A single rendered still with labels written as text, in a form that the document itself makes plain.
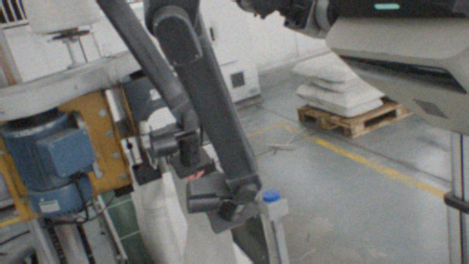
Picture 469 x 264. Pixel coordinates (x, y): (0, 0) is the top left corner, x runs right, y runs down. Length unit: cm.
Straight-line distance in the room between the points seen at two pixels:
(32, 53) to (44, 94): 293
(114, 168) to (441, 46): 98
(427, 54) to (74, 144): 78
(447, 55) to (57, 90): 84
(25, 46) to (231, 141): 345
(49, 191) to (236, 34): 424
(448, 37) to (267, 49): 533
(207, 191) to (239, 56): 451
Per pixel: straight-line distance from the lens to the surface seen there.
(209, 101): 61
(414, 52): 88
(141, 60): 103
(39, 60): 406
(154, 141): 110
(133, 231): 252
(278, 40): 621
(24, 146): 118
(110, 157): 140
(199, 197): 82
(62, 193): 120
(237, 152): 71
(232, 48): 523
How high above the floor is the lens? 159
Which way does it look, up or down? 20 degrees down
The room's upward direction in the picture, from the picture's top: 12 degrees counter-clockwise
